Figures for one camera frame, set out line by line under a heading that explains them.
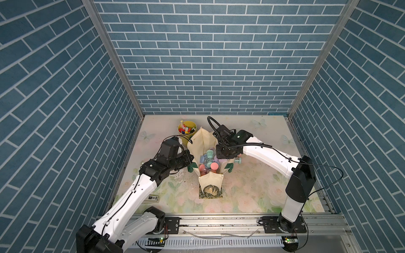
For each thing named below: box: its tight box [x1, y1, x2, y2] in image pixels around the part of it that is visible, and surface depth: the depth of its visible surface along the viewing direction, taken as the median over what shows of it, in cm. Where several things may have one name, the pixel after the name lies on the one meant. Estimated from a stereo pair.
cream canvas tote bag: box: [186, 127, 235, 199], surface depth 82 cm
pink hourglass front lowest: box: [198, 163, 207, 177], surface depth 88 cm
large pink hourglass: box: [210, 161, 219, 170], surface depth 85 cm
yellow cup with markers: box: [177, 120, 198, 145], surface depth 98 cm
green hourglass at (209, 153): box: [206, 149, 214, 159], surface depth 93 cm
